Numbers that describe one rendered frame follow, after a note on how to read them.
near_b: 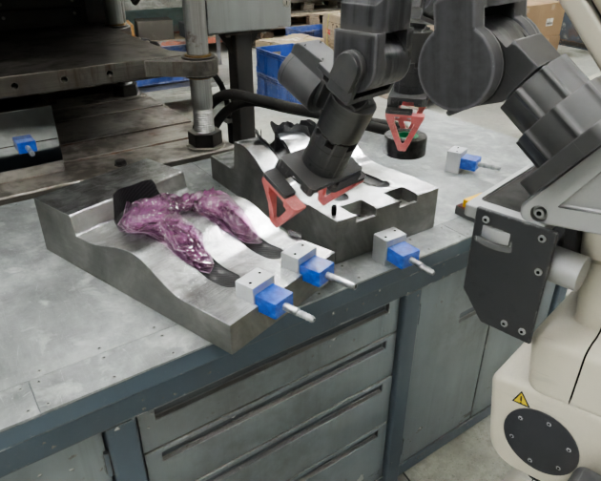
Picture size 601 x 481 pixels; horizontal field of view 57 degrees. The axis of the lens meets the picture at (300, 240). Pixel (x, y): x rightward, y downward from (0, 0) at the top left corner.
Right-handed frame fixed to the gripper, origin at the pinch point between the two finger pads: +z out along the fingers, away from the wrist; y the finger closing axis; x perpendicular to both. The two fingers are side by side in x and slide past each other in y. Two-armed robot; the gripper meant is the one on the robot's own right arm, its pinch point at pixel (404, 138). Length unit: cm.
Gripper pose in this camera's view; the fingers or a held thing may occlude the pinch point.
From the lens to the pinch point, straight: 108.2
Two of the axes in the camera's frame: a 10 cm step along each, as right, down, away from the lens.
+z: -0.1, 8.6, 5.0
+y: -2.6, 4.8, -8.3
